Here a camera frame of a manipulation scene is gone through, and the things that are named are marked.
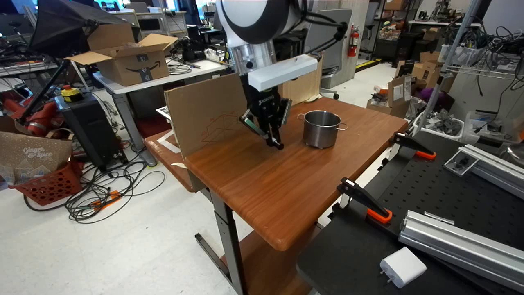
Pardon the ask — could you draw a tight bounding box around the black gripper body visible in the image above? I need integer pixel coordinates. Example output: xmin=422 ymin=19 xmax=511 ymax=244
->
xmin=240 ymin=87 xmax=291 ymax=134

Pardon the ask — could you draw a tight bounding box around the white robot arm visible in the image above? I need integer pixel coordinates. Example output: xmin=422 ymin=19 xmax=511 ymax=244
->
xmin=216 ymin=0 xmax=317 ymax=149

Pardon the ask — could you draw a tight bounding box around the stainless steel pot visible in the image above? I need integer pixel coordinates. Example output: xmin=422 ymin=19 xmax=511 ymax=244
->
xmin=301 ymin=110 xmax=347 ymax=149

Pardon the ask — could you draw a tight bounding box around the wooden table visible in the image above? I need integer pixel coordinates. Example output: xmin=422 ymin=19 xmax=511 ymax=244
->
xmin=155 ymin=98 xmax=406 ymax=295

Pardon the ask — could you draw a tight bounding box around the brown cardboard backdrop panel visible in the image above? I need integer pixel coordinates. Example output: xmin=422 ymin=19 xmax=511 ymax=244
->
xmin=163 ymin=74 xmax=245 ymax=155

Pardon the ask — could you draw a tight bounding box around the front black orange clamp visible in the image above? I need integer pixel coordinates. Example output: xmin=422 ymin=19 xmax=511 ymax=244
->
xmin=337 ymin=177 xmax=393 ymax=224

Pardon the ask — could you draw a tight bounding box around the black orange clamp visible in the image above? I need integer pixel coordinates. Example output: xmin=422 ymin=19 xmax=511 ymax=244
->
xmin=394 ymin=133 xmax=437 ymax=160
xmin=337 ymin=177 xmax=393 ymax=224

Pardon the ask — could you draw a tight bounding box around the white work table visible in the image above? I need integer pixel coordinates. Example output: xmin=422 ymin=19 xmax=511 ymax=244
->
xmin=93 ymin=59 xmax=227 ymax=165

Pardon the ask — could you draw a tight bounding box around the rear black orange clamp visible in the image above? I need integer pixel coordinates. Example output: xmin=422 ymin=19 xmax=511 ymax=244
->
xmin=394 ymin=133 xmax=437 ymax=160

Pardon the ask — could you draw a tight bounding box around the open Amazon cardboard box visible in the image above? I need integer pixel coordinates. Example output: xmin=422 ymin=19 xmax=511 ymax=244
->
xmin=70 ymin=23 xmax=176 ymax=85

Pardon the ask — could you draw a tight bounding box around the black perforated breadboard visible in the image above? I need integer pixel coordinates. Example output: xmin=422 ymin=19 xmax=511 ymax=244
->
xmin=298 ymin=133 xmax=524 ymax=295

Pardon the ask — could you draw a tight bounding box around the black box with emergency button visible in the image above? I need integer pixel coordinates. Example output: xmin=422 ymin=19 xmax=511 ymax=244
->
xmin=54 ymin=90 xmax=126 ymax=170

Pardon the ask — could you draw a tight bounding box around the white power adapter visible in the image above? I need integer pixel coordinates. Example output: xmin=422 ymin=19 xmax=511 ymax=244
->
xmin=380 ymin=247 xmax=427 ymax=288

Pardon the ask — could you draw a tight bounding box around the red plastic basket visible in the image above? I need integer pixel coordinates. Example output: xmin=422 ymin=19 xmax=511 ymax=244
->
xmin=14 ymin=160 xmax=81 ymax=206

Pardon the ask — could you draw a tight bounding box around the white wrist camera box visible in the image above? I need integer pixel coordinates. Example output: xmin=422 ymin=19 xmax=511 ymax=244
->
xmin=247 ymin=54 xmax=317 ymax=92

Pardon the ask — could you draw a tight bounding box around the short aluminium extrusion rail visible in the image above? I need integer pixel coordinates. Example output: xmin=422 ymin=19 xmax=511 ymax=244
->
xmin=443 ymin=144 xmax=524 ymax=200

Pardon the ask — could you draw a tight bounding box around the long aluminium extrusion rail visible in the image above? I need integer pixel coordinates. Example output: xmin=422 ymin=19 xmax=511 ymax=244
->
xmin=398 ymin=210 xmax=524 ymax=292

